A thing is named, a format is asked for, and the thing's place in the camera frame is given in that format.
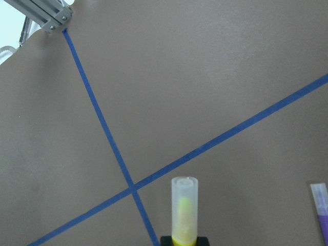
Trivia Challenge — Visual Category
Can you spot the purple highlighter pen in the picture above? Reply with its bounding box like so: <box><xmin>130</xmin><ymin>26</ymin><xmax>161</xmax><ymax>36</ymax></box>
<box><xmin>310</xmin><ymin>183</ymin><xmax>327</xmax><ymax>245</ymax></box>

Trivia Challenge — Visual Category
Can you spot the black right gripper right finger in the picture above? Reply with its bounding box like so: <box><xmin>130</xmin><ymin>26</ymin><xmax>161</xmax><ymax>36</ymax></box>
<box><xmin>196</xmin><ymin>236</ymin><xmax>209</xmax><ymax>246</ymax></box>

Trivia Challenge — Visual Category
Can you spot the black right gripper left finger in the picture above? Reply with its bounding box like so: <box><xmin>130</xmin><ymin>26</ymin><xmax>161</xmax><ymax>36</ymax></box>
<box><xmin>160</xmin><ymin>236</ymin><xmax>173</xmax><ymax>246</ymax></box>

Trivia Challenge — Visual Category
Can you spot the yellow highlighter pen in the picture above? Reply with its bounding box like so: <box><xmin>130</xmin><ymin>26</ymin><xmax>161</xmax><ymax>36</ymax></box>
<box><xmin>171</xmin><ymin>176</ymin><xmax>198</xmax><ymax>245</ymax></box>

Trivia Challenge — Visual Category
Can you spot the aluminium frame post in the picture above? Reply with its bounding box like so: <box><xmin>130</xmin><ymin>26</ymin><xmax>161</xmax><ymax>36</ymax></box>
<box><xmin>5</xmin><ymin>0</ymin><xmax>72</xmax><ymax>33</ymax></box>

